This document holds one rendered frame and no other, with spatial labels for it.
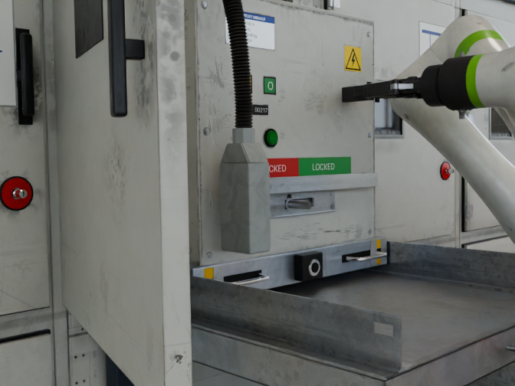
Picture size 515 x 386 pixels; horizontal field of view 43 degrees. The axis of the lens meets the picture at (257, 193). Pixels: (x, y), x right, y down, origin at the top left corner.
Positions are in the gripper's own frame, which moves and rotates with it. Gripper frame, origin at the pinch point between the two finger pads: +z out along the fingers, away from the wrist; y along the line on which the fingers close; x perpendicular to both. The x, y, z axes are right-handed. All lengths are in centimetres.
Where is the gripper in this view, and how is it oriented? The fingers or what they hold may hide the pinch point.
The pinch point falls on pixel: (357, 93)
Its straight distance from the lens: 135.8
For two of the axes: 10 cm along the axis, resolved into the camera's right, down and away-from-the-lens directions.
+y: 7.2, -0.5, 6.9
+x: -0.2, -10.0, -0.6
